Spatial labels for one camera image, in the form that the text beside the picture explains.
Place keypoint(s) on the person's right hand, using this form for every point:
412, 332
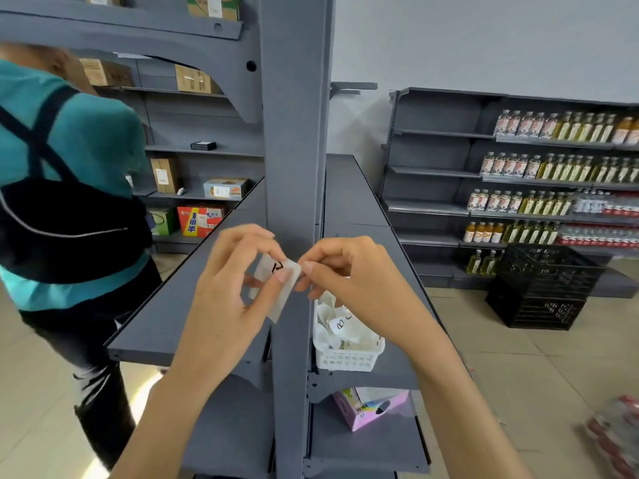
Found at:
374, 289

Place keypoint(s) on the person's left hand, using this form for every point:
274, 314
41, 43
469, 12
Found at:
219, 319

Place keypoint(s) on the white paper label B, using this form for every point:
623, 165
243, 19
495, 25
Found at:
282, 300

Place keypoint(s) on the grey metal gondola shelf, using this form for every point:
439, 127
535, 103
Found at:
294, 144

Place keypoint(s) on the orange drink bottle white label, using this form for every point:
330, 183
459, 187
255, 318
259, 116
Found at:
469, 233
478, 233
497, 234
487, 233

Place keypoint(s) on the rows of red-label water bottles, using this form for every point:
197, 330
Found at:
614, 209

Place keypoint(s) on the pile of crumpled white papers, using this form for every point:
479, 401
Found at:
349, 329

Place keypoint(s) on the white plastic basket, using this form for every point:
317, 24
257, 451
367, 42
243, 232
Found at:
349, 361

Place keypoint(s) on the red and yellow carton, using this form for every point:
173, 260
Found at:
199, 220

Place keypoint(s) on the olive green glass bottle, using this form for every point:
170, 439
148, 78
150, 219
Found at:
488, 264
474, 263

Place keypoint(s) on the light green carton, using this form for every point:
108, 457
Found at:
162, 221

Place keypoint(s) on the pink tissue box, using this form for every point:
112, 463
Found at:
359, 414

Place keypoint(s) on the light blue carton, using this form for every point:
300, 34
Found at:
225, 188

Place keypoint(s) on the small flat black box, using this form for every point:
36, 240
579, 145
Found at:
203, 145

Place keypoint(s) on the black backpack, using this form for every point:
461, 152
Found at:
60, 229

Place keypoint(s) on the grey shelving unit with boxes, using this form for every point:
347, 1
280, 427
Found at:
199, 119

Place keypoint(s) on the taped cardboard box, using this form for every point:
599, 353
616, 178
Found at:
194, 79

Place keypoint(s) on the rows of olive green bottles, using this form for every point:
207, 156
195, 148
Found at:
579, 129

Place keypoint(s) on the cardboard box with red print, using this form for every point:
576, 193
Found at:
107, 73

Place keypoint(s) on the clear plastic packet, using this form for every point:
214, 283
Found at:
131, 55

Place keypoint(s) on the shrink-wrapped pack of bottles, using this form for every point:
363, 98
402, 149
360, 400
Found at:
619, 434

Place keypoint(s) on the rows of orange juice bottles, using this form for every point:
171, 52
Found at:
624, 132

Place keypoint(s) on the green-topped cardboard box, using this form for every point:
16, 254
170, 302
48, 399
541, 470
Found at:
213, 5

